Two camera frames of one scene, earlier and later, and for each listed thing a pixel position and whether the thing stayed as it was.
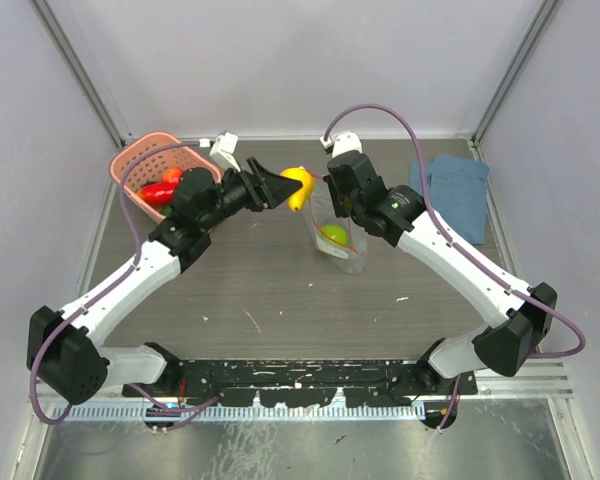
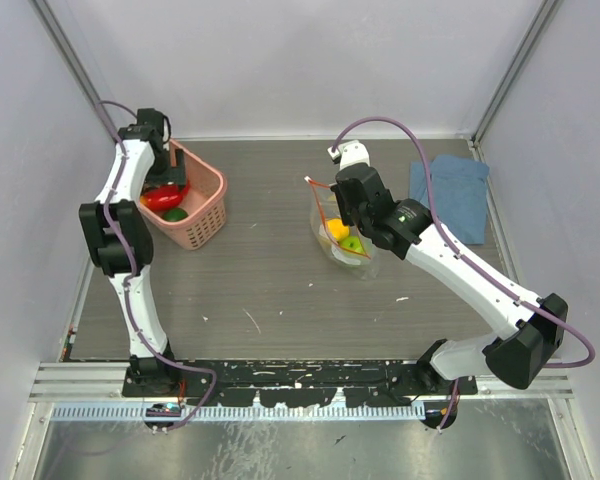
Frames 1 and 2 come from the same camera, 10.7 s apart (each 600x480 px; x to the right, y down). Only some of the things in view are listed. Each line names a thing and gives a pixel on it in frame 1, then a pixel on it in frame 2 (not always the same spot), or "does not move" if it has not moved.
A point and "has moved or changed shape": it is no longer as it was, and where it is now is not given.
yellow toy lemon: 302,196 -> 338,229
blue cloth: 457,191 does not move
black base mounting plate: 307,382 does not move
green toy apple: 336,232 -> 352,242
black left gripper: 264,188 -> 175,173
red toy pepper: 159,193 has moved or changed shape
